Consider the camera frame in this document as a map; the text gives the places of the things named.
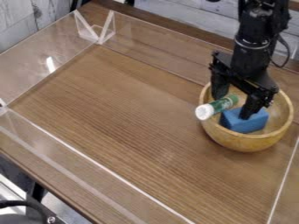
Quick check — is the clear acrylic corner bracket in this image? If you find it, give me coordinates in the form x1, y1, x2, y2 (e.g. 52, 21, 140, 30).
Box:
73, 10, 116, 45

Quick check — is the blue foam block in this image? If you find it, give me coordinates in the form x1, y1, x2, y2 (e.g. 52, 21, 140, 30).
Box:
219, 108, 268, 134

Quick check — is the brown wooden bowl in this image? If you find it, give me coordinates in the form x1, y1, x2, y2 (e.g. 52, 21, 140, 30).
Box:
200, 91, 295, 152

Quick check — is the green and white marker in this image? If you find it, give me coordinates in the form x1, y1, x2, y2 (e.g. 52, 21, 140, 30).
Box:
195, 94, 239, 121

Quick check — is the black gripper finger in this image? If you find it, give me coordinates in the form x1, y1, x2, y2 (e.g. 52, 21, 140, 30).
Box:
211, 72, 230, 100
239, 94, 267, 120

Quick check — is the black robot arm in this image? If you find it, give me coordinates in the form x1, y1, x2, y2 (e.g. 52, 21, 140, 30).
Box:
210, 0, 291, 120

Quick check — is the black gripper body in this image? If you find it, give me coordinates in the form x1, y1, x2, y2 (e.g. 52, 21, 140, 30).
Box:
210, 51, 279, 108

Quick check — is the clear acrylic tray wall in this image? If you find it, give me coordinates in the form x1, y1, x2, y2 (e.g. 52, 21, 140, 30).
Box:
0, 4, 299, 224

